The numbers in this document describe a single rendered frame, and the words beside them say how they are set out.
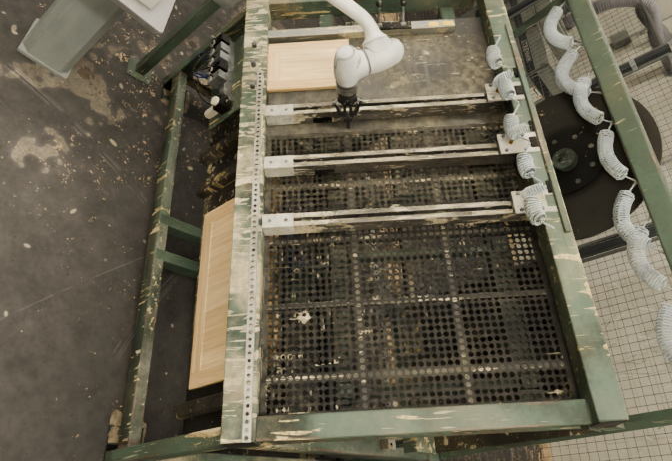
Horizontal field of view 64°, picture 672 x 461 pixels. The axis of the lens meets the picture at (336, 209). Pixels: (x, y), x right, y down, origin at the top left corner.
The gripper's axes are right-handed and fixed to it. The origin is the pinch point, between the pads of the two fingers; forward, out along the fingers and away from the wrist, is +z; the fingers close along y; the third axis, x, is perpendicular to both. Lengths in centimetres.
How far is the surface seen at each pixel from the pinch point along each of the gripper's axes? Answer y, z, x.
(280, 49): -32, 6, 54
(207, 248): -74, 55, -32
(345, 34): 2, 5, 60
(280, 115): -30.3, 1.2, 6.3
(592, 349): 77, -3, -106
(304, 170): -19.9, 4.1, -22.4
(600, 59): 123, 4, 33
